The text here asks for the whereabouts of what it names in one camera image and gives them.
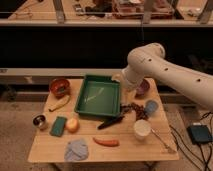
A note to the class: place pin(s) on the blue cup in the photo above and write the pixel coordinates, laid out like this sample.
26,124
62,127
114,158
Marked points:
150,107

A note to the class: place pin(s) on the green sponge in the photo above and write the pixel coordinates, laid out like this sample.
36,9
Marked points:
58,127

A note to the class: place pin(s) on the small metal cup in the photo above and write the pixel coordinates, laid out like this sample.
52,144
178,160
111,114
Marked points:
40,122

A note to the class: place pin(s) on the red bowl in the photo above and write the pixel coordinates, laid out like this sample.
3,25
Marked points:
59,87

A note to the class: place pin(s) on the blue grey cloth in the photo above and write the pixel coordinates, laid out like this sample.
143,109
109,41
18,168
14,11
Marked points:
76,150

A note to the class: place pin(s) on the orange carrot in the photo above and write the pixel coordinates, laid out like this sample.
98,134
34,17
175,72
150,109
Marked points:
108,143

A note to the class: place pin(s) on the black foot pedal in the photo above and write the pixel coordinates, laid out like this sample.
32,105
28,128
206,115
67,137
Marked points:
199,134

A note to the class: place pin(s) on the dark grape bunch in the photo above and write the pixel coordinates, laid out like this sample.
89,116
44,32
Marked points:
133,107

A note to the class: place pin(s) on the yellow banana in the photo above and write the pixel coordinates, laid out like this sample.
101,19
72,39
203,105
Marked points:
60,103

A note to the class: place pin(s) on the white cup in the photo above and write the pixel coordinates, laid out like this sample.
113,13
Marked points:
142,129

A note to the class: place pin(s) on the purple bowl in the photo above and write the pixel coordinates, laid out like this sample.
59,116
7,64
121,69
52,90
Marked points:
143,88

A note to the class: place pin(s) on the green plastic tray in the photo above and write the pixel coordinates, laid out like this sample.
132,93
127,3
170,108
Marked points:
99,96

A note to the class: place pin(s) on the black handled tool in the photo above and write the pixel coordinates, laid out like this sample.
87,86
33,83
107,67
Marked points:
110,122

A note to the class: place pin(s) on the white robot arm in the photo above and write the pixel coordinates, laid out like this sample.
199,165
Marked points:
149,60

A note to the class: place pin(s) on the metal fork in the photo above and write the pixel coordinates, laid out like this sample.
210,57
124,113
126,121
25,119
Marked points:
169,149

